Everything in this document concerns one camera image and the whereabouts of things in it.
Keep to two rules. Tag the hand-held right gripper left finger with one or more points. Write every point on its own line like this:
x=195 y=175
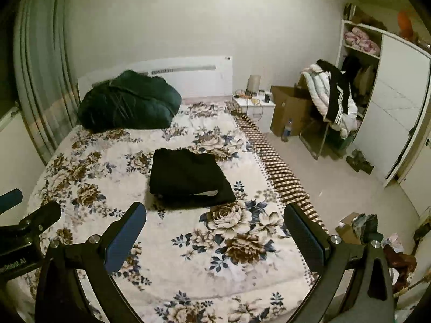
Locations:
x=124 y=239

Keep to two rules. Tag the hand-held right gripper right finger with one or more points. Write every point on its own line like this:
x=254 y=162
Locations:
x=304 y=239

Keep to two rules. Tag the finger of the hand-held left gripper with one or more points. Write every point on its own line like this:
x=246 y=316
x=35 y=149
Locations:
x=47 y=213
x=10 y=200

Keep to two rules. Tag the black garment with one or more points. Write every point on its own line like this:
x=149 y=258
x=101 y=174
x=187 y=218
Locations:
x=188 y=175

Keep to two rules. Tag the small cardboard box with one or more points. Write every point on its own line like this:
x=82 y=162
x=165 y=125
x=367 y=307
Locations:
x=346 y=230

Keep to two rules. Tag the grey green cloth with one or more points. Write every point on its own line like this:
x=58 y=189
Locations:
x=367 y=225

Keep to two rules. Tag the brown striped bed cover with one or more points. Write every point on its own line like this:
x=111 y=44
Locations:
x=279 y=171

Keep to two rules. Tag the floral printed blanket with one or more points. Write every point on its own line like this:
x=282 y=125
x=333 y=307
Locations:
x=188 y=276

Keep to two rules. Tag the dark shoe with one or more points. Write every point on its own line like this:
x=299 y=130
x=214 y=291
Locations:
x=366 y=167
x=353 y=156

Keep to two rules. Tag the brown cloth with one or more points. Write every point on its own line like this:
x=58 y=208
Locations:
x=400 y=265

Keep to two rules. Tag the green storage box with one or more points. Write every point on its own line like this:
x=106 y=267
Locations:
x=343 y=143

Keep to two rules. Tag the clear water bottle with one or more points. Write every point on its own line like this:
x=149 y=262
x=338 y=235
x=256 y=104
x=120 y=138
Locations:
x=286 y=131

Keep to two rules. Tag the white door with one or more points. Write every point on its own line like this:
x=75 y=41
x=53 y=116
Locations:
x=421 y=181

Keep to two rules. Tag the plaid curtain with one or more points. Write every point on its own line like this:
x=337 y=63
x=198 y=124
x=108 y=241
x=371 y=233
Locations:
x=40 y=74

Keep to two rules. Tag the white nightstand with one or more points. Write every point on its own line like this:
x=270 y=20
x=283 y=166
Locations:
x=266 y=114

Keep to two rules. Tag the large cardboard box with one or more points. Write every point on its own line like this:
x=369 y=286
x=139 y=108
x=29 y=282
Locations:
x=289 y=107

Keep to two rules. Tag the dark green duvet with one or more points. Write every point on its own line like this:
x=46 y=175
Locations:
x=128 y=101

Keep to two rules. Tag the black cup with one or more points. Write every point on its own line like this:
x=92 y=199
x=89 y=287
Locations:
x=267 y=97

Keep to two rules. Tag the black white-striped jacket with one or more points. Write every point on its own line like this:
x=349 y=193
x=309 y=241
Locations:
x=338 y=94

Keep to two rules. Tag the white wardrobe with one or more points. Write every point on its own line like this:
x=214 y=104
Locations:
x=394 y=101

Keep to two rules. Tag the white table lamp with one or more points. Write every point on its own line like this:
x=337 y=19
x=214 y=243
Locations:
x=254 y=82

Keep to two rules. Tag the white headboard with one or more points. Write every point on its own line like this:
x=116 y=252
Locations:
x=202 y=80

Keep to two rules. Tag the pink blanket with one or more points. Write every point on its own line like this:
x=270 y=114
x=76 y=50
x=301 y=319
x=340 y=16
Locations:
x=360 y=38

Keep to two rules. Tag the brown box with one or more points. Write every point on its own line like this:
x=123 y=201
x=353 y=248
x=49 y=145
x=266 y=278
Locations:
x=367 y=18

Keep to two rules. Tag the orange bag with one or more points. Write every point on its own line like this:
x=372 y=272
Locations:
x=405 y=23

